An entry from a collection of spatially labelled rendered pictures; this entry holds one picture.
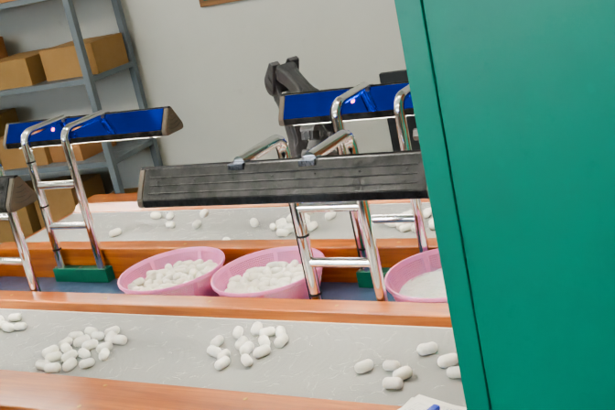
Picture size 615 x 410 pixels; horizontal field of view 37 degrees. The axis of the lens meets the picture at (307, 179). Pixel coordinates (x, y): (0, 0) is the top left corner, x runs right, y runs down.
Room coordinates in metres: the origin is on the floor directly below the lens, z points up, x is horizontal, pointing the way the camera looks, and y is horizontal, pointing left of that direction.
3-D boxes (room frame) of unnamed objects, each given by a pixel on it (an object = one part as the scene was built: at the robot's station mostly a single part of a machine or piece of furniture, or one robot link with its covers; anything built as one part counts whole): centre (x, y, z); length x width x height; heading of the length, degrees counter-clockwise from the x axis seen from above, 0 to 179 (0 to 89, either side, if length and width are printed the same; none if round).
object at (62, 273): (2.49, 0.63, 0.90); 0.20 x 0.19 x 0.45; 58
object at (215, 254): (2.10, 0.37, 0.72); 0.27 x 0.27 x 0.10
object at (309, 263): (1.65, 0.01, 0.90); 0.20 x 0.19 x 0.45; 58
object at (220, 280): (1.95, 0.13, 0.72); 0.27 x 0.27 x 0.10
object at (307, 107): (2.05, -0.24, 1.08); 0.62 x 0.08 x 0.07; 58
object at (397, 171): (1.57, 0.05, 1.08); 0.62 x 0.08 x 0.07; 58
